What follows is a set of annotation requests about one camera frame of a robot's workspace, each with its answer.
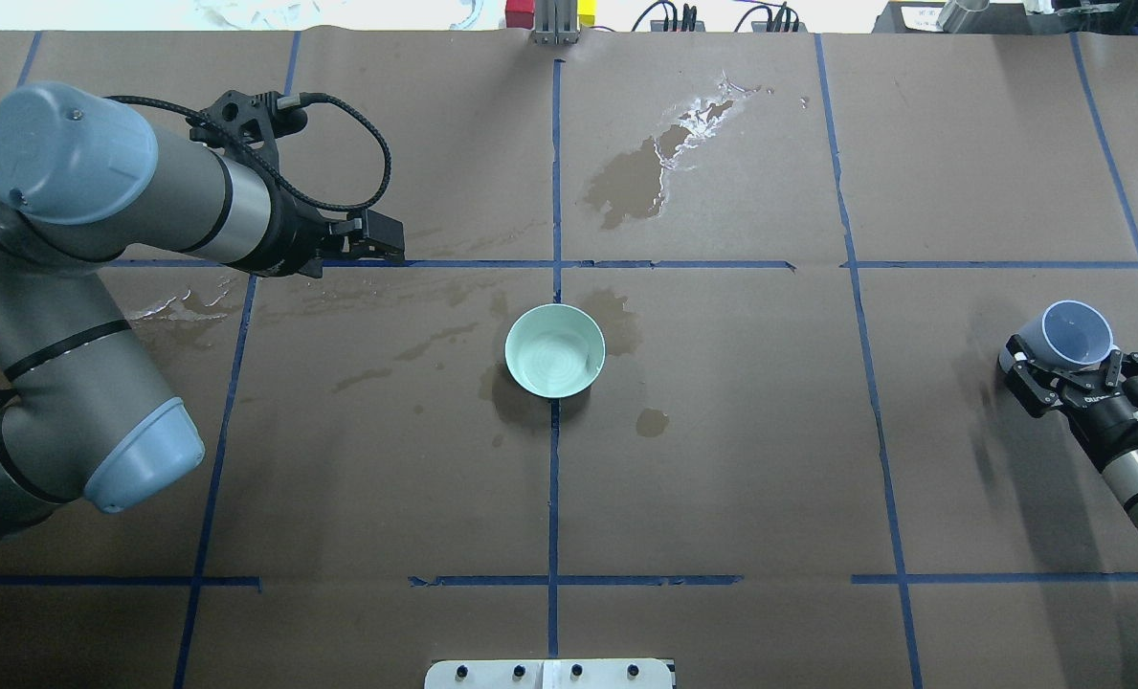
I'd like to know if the metal cylinder weight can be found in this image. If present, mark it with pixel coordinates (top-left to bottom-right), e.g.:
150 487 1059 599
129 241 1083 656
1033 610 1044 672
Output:
935 0 992 34

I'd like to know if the yellow cube block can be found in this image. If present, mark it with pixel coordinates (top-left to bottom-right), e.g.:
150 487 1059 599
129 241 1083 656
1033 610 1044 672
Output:
576 0 597 27

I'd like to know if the mint green bowl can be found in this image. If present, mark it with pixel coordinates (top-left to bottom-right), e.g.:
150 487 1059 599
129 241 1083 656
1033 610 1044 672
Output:
503 302 607 397

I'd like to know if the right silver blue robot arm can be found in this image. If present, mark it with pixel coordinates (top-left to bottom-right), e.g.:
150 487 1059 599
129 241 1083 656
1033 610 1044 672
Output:
1001 335 1138 531

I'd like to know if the left black braided cable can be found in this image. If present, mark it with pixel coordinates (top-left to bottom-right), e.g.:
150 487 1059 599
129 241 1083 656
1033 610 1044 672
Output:
105 92 393 213

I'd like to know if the white camera mast pole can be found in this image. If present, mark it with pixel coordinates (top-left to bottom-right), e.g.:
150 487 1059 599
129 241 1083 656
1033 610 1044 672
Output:
423 657 678 688

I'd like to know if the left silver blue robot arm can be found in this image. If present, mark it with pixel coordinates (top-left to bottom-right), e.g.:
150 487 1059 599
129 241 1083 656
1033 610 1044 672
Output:
0 81 404 542

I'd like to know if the light blue plastic cup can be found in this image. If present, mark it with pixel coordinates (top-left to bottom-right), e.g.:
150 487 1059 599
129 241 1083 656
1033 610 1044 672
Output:
1019 300 1115 371

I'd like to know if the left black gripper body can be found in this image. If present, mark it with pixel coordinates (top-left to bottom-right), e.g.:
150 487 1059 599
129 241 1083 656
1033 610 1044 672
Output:
244 188 351 278

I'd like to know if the aluminium frame post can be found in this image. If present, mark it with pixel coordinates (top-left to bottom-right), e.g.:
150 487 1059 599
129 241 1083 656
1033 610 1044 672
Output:
530 0 582 46

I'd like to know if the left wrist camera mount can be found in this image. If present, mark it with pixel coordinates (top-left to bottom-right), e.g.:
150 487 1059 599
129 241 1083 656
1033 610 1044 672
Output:
187 90 310 151

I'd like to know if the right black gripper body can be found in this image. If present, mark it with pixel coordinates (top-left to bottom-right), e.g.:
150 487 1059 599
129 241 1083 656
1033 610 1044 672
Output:
1049 359 1138 471

